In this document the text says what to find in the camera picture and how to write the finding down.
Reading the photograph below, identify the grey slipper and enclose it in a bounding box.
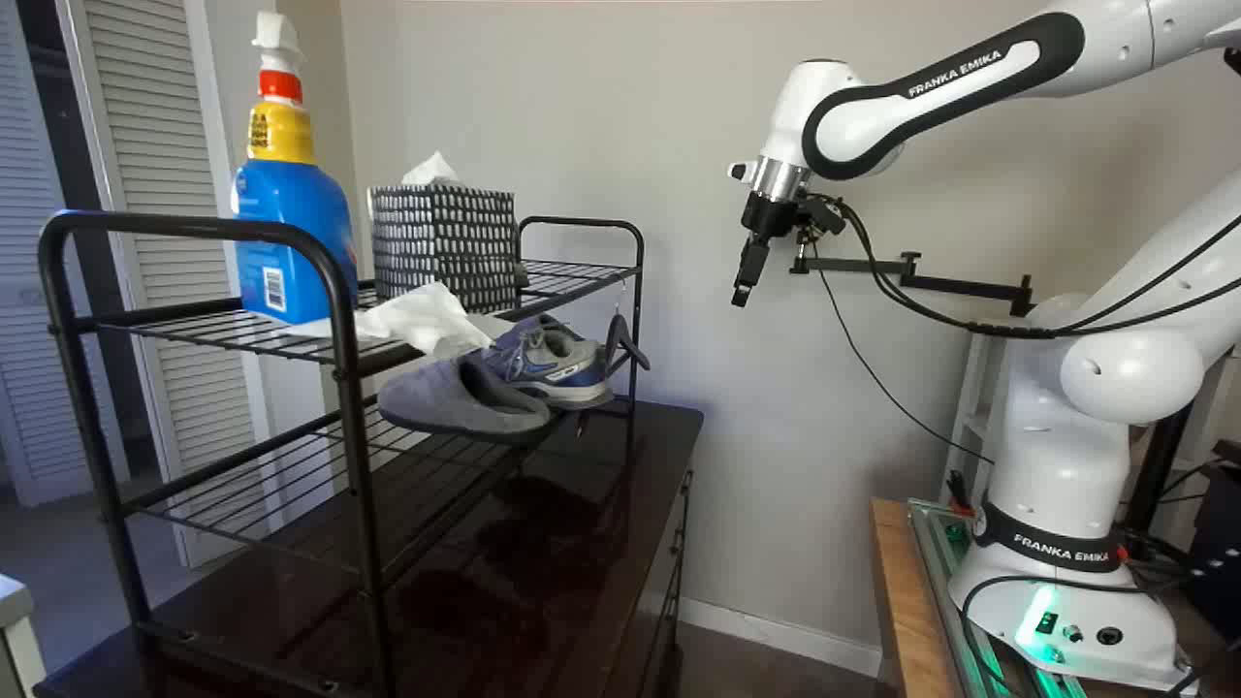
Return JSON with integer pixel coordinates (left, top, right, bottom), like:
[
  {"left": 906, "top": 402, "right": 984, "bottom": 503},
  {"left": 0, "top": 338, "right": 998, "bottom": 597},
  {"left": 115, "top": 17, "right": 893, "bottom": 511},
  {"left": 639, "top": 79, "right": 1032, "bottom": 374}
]
[{"left": 374, "top": 350, "right": 559, "bottom": 441}]

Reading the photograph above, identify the grey blue sneaker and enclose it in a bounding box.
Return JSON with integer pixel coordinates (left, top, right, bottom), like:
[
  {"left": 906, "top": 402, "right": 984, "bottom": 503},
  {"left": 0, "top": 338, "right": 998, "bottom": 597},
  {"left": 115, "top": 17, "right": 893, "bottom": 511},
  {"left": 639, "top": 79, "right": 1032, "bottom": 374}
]
[{"left": 498, "top": 312, "right": 656, "bottom": 415}]

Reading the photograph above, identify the green lit metal base plate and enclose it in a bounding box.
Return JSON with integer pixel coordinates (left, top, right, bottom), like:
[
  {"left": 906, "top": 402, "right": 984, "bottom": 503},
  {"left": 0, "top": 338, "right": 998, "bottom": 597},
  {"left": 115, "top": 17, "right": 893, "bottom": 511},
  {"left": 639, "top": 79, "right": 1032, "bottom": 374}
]
[{"left": 906, "top": 497, "right": 1107, "bottom": 698}]

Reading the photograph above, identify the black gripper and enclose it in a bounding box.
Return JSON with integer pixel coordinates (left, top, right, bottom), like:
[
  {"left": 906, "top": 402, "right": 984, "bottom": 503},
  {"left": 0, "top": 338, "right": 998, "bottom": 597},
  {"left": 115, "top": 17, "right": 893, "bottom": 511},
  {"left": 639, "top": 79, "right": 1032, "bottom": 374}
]
[{"left": 728, "top": 190, "right": 815, "bottom": 312}]

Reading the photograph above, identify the white furniture corner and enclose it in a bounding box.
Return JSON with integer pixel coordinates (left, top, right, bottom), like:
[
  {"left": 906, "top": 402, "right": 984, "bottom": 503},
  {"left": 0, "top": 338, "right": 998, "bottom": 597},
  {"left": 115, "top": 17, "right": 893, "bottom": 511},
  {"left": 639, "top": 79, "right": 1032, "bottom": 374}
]
[{"left": 0, "top": 569, "right": 49, "bottom": 698}]

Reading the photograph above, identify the white cloth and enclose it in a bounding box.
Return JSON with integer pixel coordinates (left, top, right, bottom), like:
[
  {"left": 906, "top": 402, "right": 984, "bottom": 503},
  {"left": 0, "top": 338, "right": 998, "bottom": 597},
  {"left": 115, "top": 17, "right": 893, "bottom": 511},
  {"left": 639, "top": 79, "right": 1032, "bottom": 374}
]
[{"left": 285, "top": 279, "right": 499, "bottom": 366}]

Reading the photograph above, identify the black metal wire rack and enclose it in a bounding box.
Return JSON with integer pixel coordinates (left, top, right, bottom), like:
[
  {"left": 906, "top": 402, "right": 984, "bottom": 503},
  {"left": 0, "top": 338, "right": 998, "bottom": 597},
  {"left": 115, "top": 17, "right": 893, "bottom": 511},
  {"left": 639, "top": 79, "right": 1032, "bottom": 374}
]
[{"left": 35, "top": 204, "right": 650, "bottom": 698}]

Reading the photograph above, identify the white louvered closet door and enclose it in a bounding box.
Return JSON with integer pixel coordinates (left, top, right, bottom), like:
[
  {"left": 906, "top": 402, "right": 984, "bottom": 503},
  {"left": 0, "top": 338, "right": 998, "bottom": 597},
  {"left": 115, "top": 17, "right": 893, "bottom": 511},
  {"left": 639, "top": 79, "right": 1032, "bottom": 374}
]
[
  {"left": 56, "top": 0, "right": 281, "bottom": 574},
  {"left": 0, "top": 0, "right": 131, "bottom": 511}
]

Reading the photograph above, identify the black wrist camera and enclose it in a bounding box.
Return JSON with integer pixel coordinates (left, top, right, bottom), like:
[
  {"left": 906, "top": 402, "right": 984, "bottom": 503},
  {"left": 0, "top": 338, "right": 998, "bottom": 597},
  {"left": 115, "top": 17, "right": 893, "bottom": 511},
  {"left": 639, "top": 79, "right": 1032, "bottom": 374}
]
[{"left": 798, "top": 190, "right": 852, "bottom": 246}]

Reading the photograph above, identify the light wooden robot table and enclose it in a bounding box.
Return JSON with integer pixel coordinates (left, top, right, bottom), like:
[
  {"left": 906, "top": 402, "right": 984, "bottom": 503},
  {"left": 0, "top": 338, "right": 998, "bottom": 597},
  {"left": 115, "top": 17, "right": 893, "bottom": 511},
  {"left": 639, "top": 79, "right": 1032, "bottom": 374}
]
[{"left": 870, "top": 494, "right": 1241, "bottom": 698}]

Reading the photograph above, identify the thin black cable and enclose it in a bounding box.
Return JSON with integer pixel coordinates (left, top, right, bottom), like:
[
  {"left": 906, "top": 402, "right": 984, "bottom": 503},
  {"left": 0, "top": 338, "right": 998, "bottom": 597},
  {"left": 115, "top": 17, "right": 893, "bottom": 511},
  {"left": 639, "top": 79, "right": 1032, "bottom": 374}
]
[{"left": 815, "top": 265, "right": 999, "bottom": 466}]

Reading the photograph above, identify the thick black cable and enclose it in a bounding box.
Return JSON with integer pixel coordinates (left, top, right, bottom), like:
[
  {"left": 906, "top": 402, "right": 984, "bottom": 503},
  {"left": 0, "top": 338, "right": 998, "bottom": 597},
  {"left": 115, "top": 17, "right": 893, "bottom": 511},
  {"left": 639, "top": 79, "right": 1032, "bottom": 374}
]
[{"left": 828, "top": 190, "right": 1241, "bottom": 344}]

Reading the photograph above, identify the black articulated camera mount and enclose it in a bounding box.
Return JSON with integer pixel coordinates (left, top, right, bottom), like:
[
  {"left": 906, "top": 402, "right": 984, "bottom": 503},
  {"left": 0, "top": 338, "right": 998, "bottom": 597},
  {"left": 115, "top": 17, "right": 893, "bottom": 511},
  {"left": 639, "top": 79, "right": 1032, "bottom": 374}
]
[{"left": 787, "top": 246, "right": 1041, "bottom": 321}]

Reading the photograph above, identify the white baseboard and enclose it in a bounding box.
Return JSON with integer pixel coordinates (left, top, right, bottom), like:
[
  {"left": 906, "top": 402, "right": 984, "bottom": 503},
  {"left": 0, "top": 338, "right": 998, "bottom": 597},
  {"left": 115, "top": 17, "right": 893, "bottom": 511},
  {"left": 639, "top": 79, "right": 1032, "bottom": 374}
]
[{"left": 675, "top": 592, "right": 893, "bottom": 681}]

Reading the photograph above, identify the dark wooden dresser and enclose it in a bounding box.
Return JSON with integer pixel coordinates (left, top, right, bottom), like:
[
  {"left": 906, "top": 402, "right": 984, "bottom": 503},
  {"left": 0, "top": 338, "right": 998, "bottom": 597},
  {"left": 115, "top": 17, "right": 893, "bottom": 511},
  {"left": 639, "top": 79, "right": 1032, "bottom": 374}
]
[{"left": 35, "top": 398, "right": 709, "bottom": 698}]

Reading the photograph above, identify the black control box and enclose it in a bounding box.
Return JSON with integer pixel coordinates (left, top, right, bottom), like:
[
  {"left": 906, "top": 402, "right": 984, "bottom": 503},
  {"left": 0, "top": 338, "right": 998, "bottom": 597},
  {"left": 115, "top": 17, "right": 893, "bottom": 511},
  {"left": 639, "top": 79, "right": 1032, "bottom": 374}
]
[{"left": 1182, "top": 438, "right": 1241, "bottom": 640}]

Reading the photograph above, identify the blue spray bottle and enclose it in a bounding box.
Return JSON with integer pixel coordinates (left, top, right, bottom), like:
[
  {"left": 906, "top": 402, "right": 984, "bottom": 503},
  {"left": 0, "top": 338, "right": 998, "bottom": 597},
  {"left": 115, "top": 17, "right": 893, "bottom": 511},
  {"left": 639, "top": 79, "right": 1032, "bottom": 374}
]
[{"left": 232, "top": 8, "right": 361, "bottom": 330}]

